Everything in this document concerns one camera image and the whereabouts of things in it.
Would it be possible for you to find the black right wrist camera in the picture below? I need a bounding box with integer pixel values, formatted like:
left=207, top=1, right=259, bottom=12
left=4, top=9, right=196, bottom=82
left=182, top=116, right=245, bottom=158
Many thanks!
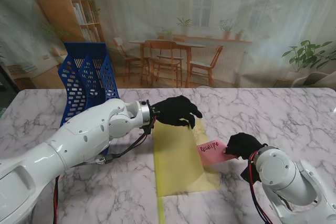
left=240, top=165, right=255, bottom=184

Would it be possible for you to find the yellow folder slide bar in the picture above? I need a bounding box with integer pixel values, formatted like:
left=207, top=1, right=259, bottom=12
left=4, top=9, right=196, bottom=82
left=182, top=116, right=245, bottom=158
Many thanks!
left=154, top=153, right=166, bottom=224

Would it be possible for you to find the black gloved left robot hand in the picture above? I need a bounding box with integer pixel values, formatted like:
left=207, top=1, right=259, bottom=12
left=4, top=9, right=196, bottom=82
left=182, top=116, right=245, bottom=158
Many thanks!
left=152, top=95, right=203, bottom=130

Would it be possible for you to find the pink receipt paper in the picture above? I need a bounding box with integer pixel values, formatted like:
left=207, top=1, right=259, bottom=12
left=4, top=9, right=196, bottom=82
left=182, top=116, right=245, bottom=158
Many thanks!
left=197, top=139, right=240, bottom=167

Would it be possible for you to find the printed room backdrop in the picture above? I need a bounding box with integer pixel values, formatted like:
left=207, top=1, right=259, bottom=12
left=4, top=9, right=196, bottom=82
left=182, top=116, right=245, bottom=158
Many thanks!
left=0, top=0, right=336, bottom=90

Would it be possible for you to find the yellow translucent file folder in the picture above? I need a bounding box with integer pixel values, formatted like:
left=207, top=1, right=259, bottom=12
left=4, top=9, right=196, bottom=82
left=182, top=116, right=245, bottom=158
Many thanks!
left=153, top=118, right=222, bottom=198

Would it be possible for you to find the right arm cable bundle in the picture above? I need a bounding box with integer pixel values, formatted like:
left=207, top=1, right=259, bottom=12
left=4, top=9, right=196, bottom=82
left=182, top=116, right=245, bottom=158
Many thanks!
left=246, top=150, right=275, bottom=224

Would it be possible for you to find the blue perforated file rack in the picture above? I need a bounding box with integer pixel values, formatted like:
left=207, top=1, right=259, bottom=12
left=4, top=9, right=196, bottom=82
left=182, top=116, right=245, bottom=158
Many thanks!
left=58, top=41, right=121, bottom=156

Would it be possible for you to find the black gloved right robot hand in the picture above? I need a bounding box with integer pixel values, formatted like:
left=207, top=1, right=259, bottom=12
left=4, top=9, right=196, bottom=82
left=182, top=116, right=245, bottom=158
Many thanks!
left=223, top=133, right=265, bottom=161

